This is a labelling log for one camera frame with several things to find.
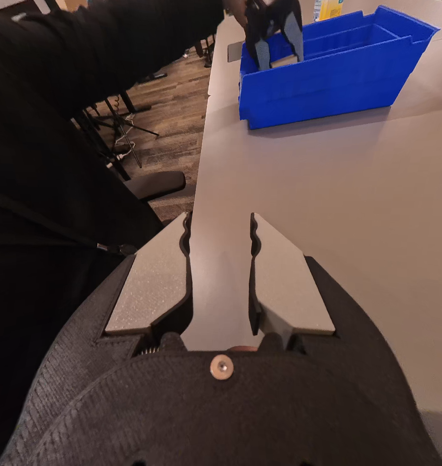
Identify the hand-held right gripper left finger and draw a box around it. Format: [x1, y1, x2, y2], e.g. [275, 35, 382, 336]
[104, 211, 193, 336]

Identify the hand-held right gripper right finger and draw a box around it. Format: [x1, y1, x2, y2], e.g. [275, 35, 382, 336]
[248, 212, 337, 347]

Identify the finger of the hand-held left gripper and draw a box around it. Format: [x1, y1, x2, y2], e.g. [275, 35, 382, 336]
[255, 37, 273, 70]
[282, 11, 304, 63]

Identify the large natural wooden cube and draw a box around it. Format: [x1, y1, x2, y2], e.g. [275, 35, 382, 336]
[270, 55, 298, 70]

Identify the blue plastic bin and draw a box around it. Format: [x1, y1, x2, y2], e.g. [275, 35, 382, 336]
[238, 5, 441, 131]

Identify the grey desk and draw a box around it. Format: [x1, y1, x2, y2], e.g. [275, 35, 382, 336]
[180, 0, 442, 414]

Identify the person's left hand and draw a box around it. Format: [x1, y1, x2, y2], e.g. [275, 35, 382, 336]
[225, 0, 249, 28]

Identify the white blue wipes canister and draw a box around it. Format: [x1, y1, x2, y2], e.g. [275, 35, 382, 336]
[313, 0, 344, 22]

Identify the black chair seat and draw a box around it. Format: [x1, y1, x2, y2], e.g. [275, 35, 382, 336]
[123, 171, 187, 203]

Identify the black lanyard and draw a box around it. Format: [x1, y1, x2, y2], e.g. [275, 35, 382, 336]
[0, 187, 139, 257]

